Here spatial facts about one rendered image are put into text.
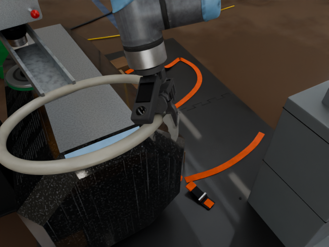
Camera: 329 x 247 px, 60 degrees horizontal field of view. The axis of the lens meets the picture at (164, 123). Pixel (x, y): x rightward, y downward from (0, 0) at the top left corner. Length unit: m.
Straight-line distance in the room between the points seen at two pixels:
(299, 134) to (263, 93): 1.42
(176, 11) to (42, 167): 0.42
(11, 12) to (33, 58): 0.18
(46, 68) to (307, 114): 1.03
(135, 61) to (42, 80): 0.57
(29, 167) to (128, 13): 0.38
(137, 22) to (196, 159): 1.55
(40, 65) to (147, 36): 0.67
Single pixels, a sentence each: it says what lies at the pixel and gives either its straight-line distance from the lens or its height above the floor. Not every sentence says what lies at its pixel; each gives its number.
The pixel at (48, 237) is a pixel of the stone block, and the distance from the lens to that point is 1.39.
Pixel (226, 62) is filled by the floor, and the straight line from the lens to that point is 3.05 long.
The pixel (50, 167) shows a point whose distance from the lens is 0.65.
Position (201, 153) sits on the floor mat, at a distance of 2.08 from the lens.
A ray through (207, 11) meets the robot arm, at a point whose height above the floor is 1.38.
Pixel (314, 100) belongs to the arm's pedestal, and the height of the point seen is 0.85.
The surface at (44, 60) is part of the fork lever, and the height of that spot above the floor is 1.01.
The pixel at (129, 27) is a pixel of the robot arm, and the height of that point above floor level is 1.35.
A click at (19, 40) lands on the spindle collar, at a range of 1.38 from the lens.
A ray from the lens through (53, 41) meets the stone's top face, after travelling 1.80.
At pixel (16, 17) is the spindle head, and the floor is 1.14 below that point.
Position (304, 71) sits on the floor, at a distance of 3.16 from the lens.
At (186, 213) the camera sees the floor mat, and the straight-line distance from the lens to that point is 1.81.
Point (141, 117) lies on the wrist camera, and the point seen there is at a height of 1.20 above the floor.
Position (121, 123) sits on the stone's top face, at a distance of 1.16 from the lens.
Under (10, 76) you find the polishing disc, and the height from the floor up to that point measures 0.84.
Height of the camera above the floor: 1.61
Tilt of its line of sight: 45 degrees down
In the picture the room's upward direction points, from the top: straight up
